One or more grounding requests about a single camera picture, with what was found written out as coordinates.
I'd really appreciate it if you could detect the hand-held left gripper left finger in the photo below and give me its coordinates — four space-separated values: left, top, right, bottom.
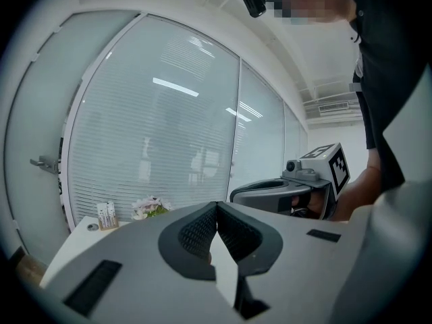
40 200 234 324

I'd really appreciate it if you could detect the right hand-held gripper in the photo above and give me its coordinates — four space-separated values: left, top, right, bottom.
230 142 351 221

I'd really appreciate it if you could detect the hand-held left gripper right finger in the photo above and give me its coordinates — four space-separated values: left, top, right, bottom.
217 201 364 324

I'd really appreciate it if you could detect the person's right forearm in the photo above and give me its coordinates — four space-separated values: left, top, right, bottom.
332 163 383 222

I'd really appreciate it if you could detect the white rectangular table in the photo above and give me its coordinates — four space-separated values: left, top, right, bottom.
39 215 136 288

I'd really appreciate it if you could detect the person's right hand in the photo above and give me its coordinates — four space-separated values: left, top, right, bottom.
292 192 325 219

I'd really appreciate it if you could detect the wooden card holder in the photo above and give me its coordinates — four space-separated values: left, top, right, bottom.
97 201 120 231

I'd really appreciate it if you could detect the potted pink flower plant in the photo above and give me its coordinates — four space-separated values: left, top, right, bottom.
130 194 173 221

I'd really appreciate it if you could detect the ceiling air vent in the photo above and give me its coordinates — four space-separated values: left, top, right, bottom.
318 101 350 113

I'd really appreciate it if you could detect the frosted glass door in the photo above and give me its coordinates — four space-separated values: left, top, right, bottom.
5 10 142 266

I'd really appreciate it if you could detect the person's black clothing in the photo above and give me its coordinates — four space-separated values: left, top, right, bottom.
343 0 432 195

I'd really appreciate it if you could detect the metal door handle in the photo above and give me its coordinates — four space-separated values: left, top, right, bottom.
29 155 61 174

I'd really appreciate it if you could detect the black head camera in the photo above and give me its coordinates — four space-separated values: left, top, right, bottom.
240 0 268 19

